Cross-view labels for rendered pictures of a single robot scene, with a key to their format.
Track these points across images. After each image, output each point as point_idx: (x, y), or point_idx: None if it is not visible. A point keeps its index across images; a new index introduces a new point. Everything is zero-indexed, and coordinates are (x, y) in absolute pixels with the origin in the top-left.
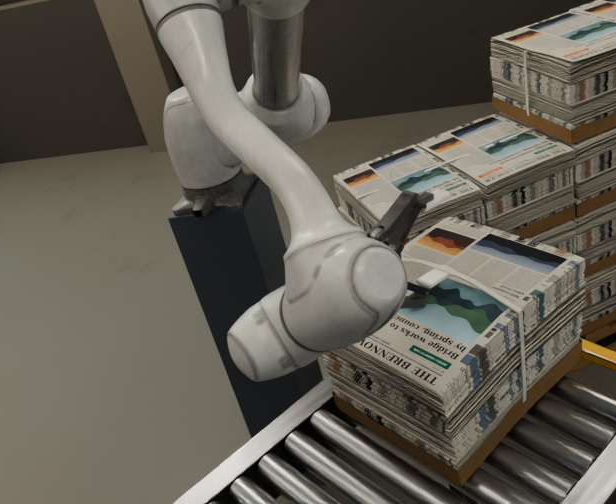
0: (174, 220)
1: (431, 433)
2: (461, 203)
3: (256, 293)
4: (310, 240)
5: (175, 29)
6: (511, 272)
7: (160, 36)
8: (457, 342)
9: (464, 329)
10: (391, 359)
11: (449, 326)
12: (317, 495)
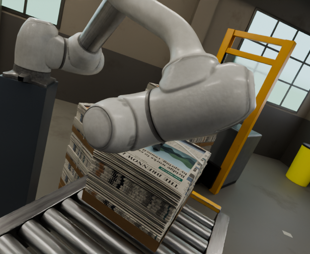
0: (1, 78)
1: (151, 218)
2: None
3: (30, 134)
4: (204, 53)
5: None
6: (189, 148)
7: None
8: (181, 170)
9: (182, 165)
10: (150, 170)
11: (174, 162)
12: (66, 252)
